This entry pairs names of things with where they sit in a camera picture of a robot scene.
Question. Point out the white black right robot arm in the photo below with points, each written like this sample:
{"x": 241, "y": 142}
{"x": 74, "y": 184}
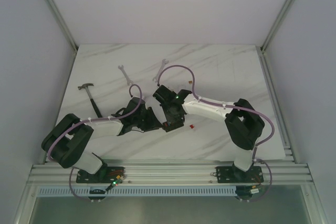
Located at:
{"x": 244, "y": 127}

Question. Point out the silver open-end wrench right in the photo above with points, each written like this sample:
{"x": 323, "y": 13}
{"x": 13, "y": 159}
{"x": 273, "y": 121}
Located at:
{"x": 163, "y": 63}

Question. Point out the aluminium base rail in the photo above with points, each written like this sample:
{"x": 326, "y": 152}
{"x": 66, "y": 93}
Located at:
{"x": 185, "y": 173}

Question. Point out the aluminium frame post left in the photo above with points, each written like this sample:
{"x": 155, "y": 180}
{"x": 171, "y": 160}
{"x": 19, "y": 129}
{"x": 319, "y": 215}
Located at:
{"x": 62, "y": 24}

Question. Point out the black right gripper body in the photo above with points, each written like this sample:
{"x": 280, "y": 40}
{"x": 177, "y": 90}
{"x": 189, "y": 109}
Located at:
{"x": 169, "y": 116}

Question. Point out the small claw hammer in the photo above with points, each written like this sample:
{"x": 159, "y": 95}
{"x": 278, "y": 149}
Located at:
{"x": 85, "y": 87}

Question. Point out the slotted grey cable duct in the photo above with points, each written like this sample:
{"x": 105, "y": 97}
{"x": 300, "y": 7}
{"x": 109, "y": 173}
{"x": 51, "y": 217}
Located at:
{"x": 142, "y": 191}

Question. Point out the aluminium frame rail right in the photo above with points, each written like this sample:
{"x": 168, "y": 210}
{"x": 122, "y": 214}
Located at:
{"x": 276, "y": 24}

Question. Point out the silver open-end wrench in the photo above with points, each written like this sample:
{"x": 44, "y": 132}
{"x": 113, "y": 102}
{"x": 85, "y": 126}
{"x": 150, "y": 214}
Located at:
{"x": 129, "y": 81}
{"x": 163, "y": 63}

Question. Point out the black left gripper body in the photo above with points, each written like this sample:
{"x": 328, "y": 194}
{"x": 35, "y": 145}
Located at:
{"x": 147, "y": 119}

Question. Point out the black fuse box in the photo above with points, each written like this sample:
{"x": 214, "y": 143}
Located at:
{"x": 172, "y": 125}

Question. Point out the silver open-end wrench left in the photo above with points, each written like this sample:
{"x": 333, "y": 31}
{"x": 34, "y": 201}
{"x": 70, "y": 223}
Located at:
{"x": 129, "y": 81}

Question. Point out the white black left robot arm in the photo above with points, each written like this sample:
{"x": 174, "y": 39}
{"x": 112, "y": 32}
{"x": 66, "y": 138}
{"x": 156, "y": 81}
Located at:
{"x": 67, "y": 142}

